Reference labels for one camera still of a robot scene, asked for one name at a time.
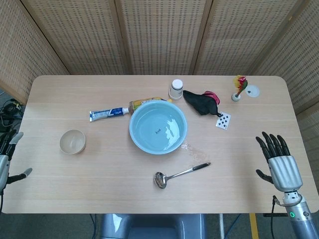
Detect white blue toothpaste tube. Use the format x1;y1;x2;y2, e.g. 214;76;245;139
89;107;131;123

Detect black cable bundle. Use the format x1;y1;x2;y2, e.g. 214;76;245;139
0;98;25;133

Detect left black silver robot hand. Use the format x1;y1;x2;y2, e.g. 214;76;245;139
0;131;33;193

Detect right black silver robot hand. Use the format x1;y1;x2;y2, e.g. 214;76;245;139
255;131;304;193

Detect pink fabric piece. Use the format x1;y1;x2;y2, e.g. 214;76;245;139
202;91;221;105

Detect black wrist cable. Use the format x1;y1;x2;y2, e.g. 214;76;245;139
265;195;288;218

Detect white round lid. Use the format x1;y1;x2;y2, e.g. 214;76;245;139
245;84;260;98

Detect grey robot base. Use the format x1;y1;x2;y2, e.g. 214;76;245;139
100;213;208;239

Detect colourful feather shuttlecock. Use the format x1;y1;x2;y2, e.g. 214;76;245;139
231;75;249;102

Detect black cloth glove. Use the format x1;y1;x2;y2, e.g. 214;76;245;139
183;90;222;118

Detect small beige bowl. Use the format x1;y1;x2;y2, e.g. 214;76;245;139
59;129;86;155

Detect light blue plastic basin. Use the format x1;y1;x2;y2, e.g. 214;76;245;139
129;101;188;155

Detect spades playing card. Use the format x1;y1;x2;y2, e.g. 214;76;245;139
215;111;232;131

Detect metal ladle black handle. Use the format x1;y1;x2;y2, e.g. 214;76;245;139
154;162;212;190

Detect yellow snack packet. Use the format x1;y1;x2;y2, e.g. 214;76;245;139
128;97;173;113

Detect woven bamboo folding screen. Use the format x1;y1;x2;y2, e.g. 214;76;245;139
0;0;319;115

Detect white paper cup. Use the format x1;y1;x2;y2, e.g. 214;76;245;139
168;79;185;101

